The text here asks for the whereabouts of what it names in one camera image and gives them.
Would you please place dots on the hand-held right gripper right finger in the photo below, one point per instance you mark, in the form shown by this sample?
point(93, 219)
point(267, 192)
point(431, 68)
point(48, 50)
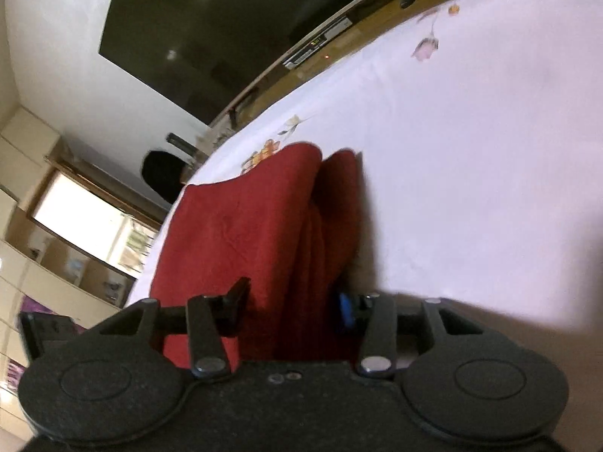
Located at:
point(346, 313)

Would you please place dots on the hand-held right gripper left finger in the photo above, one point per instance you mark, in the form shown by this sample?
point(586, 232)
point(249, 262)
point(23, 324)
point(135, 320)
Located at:
point(231, 303)

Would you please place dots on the red cloth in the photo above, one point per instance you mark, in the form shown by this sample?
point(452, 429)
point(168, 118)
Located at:
point(245, 240)

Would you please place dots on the black bag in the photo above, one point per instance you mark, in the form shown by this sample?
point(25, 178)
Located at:
point(161, 180)

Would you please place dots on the bright framed window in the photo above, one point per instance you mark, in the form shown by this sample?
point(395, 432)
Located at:
point(77, 216)

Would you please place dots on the white floral bed sheet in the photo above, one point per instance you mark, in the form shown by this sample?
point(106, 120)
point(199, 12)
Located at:
point(461, 150)

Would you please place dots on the cream wardrobe cabinet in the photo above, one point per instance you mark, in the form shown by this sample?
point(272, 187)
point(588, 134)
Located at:
point(33, 226)

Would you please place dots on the black set-top box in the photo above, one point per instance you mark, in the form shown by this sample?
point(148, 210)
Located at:
point(316, 47)

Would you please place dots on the black flat television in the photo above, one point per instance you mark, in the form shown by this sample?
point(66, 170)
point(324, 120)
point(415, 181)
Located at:
point(226, 33)

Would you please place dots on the wooden television stand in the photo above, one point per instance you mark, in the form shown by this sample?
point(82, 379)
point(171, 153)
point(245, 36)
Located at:
point(358, 28)

